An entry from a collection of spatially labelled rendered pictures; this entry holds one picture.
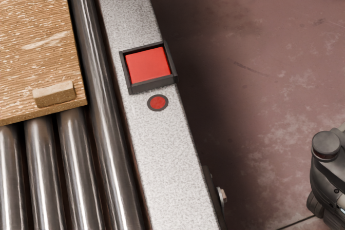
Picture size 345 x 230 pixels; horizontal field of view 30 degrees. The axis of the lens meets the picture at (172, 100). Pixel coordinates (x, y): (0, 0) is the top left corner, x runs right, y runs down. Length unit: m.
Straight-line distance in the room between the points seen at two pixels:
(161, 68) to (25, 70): 0.21
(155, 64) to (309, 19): 1.42
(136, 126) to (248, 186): 1.02
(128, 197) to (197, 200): 0.09
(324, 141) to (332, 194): 0.13
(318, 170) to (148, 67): 0.79
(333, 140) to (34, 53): 0.85
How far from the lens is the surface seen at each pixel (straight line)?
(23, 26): 1.06
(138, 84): 0.94
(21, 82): 0.98
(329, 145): 1.60
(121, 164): 0.88
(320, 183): 1.64
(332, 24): 2.32
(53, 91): 0.92
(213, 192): 0.94
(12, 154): 0.93
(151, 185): 0.86
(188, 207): 0.84
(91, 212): 0.85
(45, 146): 0.92
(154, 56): 0.97
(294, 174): 1.93
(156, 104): 0.93
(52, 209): 0.87
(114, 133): 0.91
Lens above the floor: 1.65
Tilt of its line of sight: 51 degrees down
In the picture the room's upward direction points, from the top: 10 degrees counter-clockwise
